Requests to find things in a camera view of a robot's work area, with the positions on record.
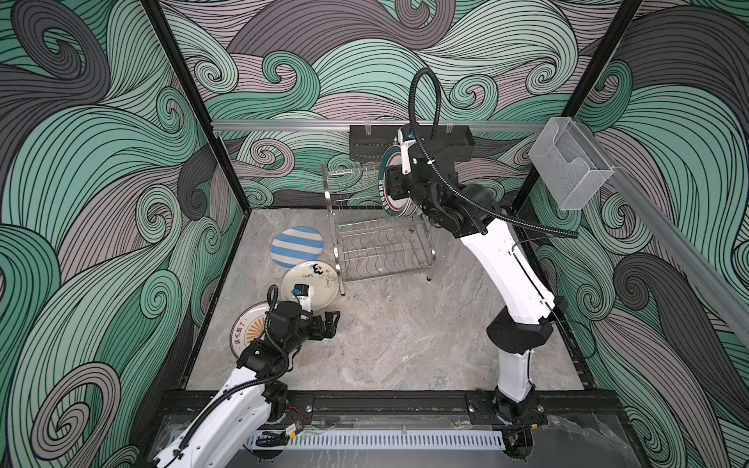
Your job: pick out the steel wire dish rack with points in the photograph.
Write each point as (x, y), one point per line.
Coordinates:
(367, 242)

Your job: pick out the clear acrylic wall box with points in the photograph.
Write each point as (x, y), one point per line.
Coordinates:
(570, 162)

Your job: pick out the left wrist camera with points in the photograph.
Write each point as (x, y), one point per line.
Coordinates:
(302, 294)

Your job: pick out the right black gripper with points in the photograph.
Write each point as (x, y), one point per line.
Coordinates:
(402, 182)

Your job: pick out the aluminium wall rail right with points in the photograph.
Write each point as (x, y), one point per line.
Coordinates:
(640, 181)

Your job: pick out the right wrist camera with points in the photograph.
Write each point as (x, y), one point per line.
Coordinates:
(405, 140)

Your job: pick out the orange sun plate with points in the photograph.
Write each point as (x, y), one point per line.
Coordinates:
(248, 326)

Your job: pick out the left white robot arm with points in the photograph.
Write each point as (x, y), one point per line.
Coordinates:
(254, 393)

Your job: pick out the black perforated wall shelf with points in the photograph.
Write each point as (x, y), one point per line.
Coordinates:
(369, 142)

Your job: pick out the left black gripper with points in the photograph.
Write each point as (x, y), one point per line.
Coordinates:
(319, 333)

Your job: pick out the white plate black squiggle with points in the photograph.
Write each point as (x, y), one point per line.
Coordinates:
(320, 276)

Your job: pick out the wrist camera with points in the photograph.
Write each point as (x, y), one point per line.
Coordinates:
(302, 294)
(405, 140)

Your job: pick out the aluminium wall rail back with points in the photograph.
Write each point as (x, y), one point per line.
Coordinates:
(297, 125)

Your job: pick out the white slotted cable duct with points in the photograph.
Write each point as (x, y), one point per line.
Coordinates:
(396, 440)

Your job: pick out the aluminium wall rail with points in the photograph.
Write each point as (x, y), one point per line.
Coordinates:
(640, 181)
(297, 125)

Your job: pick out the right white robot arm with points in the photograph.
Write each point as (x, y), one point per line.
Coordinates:
(522, 324)

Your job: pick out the green rimmed white plate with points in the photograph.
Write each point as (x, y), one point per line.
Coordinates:
(391, 189)

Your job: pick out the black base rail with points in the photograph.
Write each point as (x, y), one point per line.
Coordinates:
(319, 403)

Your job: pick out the blue striped plate far left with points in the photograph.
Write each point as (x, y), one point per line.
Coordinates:
(295, 245)

